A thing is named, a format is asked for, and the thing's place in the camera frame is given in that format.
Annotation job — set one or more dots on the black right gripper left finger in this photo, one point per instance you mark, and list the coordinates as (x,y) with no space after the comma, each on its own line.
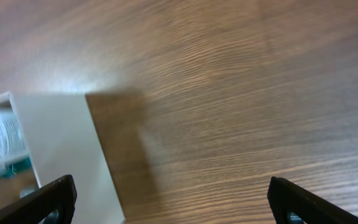
(58,196)

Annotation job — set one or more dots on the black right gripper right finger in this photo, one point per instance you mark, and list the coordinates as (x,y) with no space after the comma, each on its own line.
(291,203)

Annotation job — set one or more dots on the green soap box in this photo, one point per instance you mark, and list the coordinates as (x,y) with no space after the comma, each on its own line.
(14,155)

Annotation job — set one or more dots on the white cardboard box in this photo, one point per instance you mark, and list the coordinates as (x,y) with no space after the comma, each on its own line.
(61,137)

